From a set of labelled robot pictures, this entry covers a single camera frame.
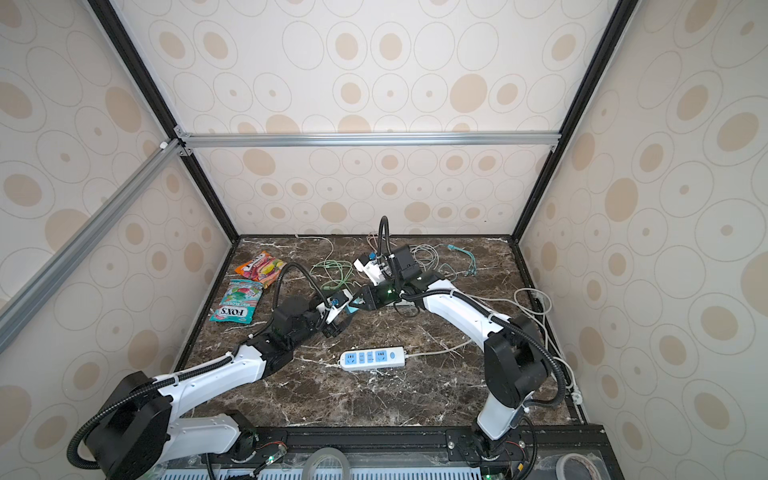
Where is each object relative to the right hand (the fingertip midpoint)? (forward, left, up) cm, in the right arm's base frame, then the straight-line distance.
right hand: (355, 301), depth 80 cm
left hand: (+1, +1, +1) cm, 2 cm away
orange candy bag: (+24, +36, -14) cm, 45 cm away
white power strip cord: (+13, -52, -19) cm, 57 cm away
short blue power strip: (-10, -4, -15) cm, 19 cm away
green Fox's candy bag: (+10, +40, -14) cm, 44 cm away
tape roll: (-36, -49, -18) cm, 63 cm away
